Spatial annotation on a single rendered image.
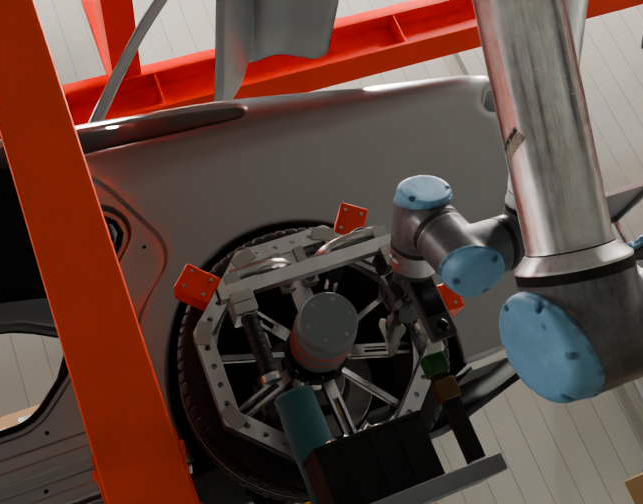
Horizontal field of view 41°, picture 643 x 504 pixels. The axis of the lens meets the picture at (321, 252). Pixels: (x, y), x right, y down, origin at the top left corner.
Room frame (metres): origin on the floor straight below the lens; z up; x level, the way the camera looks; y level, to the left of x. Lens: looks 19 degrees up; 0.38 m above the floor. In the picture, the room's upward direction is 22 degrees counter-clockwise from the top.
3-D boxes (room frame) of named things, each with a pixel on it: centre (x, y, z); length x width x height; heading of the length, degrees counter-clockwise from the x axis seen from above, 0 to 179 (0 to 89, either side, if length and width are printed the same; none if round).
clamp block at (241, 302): (1.72, 0.20, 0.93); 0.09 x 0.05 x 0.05; 15
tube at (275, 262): (1.82, 0.15, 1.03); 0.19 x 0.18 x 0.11; 15
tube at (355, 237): (1.87, -0.04, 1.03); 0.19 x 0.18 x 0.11; 15
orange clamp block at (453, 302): (2.05, -0.22, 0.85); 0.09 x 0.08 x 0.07; 105
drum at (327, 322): (1.90, 0.07, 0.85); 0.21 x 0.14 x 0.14; 15
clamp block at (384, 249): (1.81, -0.13, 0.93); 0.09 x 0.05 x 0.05; 15
